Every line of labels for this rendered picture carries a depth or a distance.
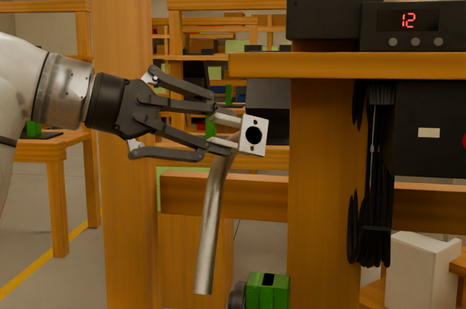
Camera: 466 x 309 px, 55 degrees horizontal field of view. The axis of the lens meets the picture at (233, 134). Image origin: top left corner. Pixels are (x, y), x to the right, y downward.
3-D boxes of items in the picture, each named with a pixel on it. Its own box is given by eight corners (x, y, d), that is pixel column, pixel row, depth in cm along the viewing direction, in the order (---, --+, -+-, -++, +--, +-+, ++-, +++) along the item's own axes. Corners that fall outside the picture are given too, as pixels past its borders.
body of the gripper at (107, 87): (82, 123, 53) (158, 140, 56) (98, 58, 55) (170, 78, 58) (79, 135, 60) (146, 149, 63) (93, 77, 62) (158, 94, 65)
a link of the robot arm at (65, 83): (50, 40, 52) (102, 55, 54) (51, 65, 61) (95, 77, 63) (30, 113, 50) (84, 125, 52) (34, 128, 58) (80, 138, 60)
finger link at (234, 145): (211, 136, 61) (211, 141, 61) (257, 147, 63) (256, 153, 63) (204, 140, 64) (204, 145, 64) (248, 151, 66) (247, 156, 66)
